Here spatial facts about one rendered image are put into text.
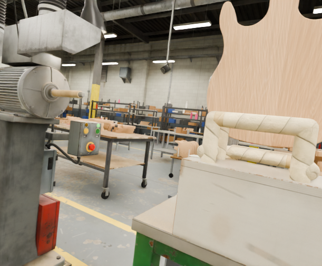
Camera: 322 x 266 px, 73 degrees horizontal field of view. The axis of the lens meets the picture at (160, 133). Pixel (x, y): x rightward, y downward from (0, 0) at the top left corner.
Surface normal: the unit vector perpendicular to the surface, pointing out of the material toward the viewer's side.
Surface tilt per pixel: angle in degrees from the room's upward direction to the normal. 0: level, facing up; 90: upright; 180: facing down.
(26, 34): 90
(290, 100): 93
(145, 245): 90
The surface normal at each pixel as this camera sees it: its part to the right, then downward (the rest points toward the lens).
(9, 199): 0.86, 0.13
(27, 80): 0.55, -0.05
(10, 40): -0.50, -0.01
